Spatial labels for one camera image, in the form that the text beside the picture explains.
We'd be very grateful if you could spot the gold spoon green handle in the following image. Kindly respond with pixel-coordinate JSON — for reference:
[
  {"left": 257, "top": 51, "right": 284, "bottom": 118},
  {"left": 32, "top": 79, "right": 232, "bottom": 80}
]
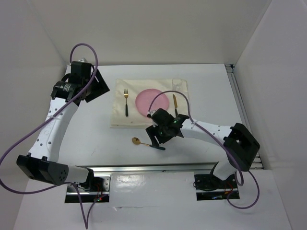
[{"left": 131, "top": 137, "right": 165, "bottom": 150}]

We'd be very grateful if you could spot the gold knife green handle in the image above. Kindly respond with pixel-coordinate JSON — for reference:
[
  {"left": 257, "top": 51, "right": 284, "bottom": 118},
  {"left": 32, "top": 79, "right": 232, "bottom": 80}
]
[{"left": 173, "top": 94, "right": 178, "bottom": 117}]

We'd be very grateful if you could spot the gold fork green handle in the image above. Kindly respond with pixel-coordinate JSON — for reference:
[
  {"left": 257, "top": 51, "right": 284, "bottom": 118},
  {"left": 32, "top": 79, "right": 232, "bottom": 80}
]
[{"left": 124, "top": 89, "right": 129, "bottom": 117}]

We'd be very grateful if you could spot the cream cloth placemat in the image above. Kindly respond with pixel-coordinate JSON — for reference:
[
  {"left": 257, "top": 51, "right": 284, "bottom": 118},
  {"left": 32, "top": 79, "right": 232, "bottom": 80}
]
[{"left": 111, "top": 79, "right": 189, "bottom": 128}]

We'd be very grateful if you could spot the pink plate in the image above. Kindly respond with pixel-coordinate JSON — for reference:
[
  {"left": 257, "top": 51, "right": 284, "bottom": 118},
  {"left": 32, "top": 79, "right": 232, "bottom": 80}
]
[{"left": 135, "top": 89, "right": 169, "bottom": 117}]

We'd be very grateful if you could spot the clear drinking glass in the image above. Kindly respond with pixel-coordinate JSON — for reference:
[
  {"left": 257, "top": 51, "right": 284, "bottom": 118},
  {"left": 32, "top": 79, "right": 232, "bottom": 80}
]
[{"left": 172, "top": 78, "right": 183, "bottom": 92}]

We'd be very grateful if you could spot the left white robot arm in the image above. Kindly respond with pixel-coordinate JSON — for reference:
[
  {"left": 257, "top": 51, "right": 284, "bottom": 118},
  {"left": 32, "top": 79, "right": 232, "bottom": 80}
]
[{"left": 16, "top": 61, "right": 110, "bottom": 191}]

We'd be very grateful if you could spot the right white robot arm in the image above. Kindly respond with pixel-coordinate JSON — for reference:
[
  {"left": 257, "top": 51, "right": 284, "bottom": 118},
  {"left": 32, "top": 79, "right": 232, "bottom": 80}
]
[{"left": 146, "top": 108, "right": 260, "bottom": 188}]

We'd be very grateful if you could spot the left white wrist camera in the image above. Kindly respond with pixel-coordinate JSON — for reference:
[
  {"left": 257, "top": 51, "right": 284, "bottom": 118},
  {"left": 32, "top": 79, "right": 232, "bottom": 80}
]
[{"left": 78, "top": 57, "right": 88, "bottom": 63}]

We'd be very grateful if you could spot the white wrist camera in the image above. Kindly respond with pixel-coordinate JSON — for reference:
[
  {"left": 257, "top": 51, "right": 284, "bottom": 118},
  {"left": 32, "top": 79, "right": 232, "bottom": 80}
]
[
  {"left": 78, "top": 57, "right": 88, "bottom": 63},
  {"left": 147, "top": 110, "right": 157, "bottom": 127}
]

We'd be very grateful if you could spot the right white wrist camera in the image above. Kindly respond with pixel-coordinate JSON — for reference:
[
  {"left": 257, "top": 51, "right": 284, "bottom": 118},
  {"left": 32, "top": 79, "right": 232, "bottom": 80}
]
[{"left": 147, "top": 110, "right": 157, "bottom": 127}]

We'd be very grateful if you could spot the front aluminium rail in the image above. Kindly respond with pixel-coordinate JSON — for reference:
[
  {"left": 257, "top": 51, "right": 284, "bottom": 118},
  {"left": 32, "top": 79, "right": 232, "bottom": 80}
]
[{"left": 81, "top": 163, "right": 215, "bottom": 173}]

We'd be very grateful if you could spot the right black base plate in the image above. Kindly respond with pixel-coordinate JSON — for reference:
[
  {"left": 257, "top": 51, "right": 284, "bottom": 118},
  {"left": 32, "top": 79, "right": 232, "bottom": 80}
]
[{"left": 193, "top": 174, "right": 240, "bottom": 201}]

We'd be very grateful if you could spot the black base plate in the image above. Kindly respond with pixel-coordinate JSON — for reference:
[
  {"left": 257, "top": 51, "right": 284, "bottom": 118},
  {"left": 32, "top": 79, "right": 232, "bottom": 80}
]
[
  {"left": 193, "top": 174, "right": 240, "bottom": 201},
  {"left": 64, "top": 174, "right": 111, "bottom": 204}
]

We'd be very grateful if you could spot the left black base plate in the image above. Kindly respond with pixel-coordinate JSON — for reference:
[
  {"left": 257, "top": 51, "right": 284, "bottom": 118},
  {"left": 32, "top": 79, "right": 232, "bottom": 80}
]
[{"left": 64, "top": 174, "right": 111, "bottom": 204}]

